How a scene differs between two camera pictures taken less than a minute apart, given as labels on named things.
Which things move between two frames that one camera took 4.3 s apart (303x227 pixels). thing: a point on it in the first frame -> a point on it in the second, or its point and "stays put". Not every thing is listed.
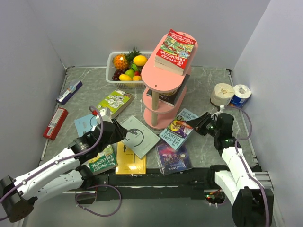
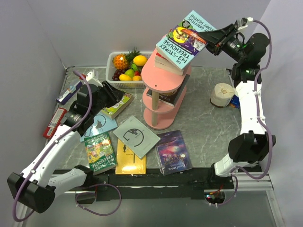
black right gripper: x=200 y=122 -> x=214 y=38
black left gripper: x=120 y=131 -> x=114 y=95
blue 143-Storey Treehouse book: x=178 y=131 -> x=180 y=49
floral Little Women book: x=169 y=69 stays put
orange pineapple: x=120 y=61 stays put
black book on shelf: x=171 y=98 stays put
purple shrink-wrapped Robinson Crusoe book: x=172 y=160 stays put
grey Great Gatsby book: x=139 y=139 stays put
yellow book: x=128 y=162 stays put
